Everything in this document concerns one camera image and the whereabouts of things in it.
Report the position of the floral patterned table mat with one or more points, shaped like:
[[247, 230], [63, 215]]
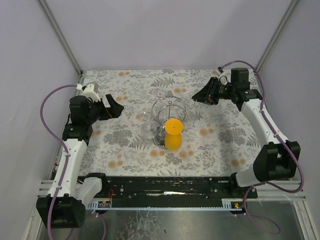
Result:
[[161, 130]]

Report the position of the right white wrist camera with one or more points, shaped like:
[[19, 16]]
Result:
[[219, 72]]

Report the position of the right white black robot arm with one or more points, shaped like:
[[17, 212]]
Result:
[[278, 157]]

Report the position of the orange plastic wine glass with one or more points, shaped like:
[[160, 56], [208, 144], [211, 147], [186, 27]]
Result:
[[173, 137]]

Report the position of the white slotted cable duct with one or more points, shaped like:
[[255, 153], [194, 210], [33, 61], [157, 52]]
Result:
[[166, 203]]

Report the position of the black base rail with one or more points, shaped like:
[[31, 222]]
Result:
[[134, 187]]

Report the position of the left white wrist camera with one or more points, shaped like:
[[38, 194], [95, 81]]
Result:
[[89, 91]]

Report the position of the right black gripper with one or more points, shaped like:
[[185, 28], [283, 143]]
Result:
[[214, 90]]

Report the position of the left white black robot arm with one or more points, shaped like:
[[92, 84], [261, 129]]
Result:
[[65, 204]]

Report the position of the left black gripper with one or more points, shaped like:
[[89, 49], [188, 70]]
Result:
[[105, 111]]

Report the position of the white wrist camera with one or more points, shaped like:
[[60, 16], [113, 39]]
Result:
[[89, 91], [219, 72]]

